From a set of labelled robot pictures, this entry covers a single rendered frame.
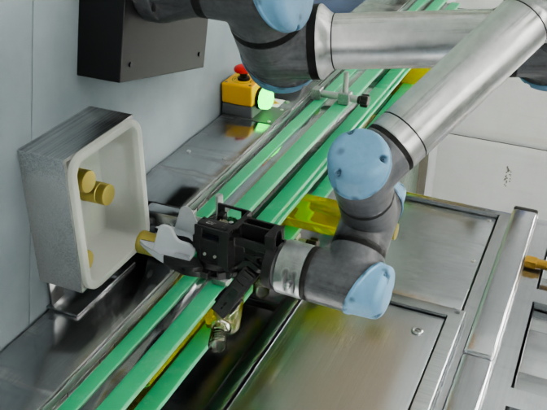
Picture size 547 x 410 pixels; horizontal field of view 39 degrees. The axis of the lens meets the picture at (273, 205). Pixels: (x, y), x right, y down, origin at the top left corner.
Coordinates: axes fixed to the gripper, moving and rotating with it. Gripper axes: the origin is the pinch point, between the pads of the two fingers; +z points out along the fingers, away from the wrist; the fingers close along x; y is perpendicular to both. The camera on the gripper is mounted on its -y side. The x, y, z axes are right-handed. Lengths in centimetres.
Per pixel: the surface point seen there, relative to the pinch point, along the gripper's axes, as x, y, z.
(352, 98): -72, -1, -5
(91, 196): -1.4, 3.8, 12.1
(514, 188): -618, -279, 3
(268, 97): -54, 3, 7
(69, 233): 7.7, 2.9, 9.3
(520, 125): -616, -214, 9
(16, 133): 7.7, 16.6, 16.6
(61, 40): -3.9, 26.6, 17.0
